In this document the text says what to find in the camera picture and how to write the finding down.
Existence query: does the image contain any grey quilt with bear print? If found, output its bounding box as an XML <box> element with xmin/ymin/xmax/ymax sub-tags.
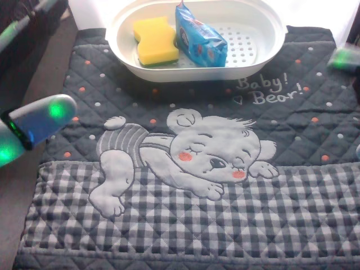
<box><xmin>12</xmin><ymin>25</ymin><xmax>360</xmax><ymax>270</ymax></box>

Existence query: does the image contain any white plastic basin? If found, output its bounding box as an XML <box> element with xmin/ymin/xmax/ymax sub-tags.
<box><xmin>105</xmin><ymin>0</ymin><xmax>288</xmax><ymax>83</ymax></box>

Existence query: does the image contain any yellow and green sponge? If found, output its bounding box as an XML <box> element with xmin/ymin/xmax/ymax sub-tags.
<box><xmin>133</xmin><ymin>16</ymin><xmax>181</xmax><ymax>69</ymax></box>

